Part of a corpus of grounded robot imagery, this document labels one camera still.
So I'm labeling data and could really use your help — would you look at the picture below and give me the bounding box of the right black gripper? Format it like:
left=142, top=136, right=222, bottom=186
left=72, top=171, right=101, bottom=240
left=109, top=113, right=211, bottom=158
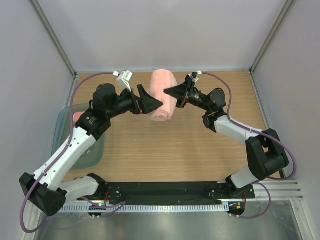
left=160, top=78, right=212, bottom=113

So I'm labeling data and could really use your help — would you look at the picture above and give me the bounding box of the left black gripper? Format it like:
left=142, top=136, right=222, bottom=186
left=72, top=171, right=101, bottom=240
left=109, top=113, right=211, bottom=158
left=107, top=85, right=163, bottom=119

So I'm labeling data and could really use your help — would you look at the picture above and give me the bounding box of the plain pink towel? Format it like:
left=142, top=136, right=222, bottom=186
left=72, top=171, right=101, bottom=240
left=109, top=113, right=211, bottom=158
left=148, top=69, right=178, bottom=122

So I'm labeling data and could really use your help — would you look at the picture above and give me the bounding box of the pink bunny towel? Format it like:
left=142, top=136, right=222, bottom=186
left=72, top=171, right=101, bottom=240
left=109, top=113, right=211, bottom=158
left=72, top=111, right=84, bottom=124

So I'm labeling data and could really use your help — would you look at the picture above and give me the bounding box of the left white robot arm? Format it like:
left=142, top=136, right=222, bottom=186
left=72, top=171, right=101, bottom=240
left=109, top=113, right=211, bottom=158
left=19, top=83, right=163, bottom=217

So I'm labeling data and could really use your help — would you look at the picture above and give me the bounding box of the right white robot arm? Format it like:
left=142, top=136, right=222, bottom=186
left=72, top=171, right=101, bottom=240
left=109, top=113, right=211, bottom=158
left=164, top=72, right=289, bottom=198

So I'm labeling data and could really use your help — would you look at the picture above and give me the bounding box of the clear glass tray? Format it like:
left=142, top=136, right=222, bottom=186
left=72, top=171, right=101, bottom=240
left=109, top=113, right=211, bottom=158
left=51, top=103, right=105, bottom=170

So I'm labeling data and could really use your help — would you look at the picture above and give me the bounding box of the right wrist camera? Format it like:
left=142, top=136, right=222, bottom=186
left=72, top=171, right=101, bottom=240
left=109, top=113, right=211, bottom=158
left=189, top=71, right=203, bottom=83

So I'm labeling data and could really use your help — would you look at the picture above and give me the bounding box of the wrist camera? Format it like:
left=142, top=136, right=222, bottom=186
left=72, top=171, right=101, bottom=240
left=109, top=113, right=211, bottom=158
left=189, top=71, right=203, bottom=83
left=113, top=69, right=133, bottom=92

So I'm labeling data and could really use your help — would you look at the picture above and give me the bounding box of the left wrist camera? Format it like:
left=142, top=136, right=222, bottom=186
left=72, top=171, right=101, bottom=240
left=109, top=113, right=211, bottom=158
left=113, top=69, right=133, bottom=92

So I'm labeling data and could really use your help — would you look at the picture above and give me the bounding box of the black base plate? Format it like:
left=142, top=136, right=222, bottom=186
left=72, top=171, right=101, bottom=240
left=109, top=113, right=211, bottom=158
left=99, top=181, right=257, bottom=201

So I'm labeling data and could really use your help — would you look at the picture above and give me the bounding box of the white slotted cable duct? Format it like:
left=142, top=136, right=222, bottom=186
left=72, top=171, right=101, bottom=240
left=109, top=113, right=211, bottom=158
left=59, top=202, right=229, bottom=214

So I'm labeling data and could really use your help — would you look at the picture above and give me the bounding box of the left aluminium frame post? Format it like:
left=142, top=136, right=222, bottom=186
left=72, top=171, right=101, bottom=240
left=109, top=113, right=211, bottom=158
left=29, top=0, right=77, bottom=78

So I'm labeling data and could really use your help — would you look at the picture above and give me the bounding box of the aluminium frame post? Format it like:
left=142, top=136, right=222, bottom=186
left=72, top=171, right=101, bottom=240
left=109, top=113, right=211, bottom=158
left=29, top=0, right=77, bottom=78
left=249, top=0, right=297, bottom=75

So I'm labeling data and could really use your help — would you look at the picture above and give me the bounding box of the right aluminium frame post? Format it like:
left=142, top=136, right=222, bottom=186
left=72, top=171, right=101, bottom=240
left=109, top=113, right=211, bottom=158
left=249, top=0, right=297, bottom=75

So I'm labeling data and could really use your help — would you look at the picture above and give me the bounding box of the aluminium front rail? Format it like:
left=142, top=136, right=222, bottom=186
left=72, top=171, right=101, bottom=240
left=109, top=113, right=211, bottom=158
left=253, top=180, right=304, bottom=201

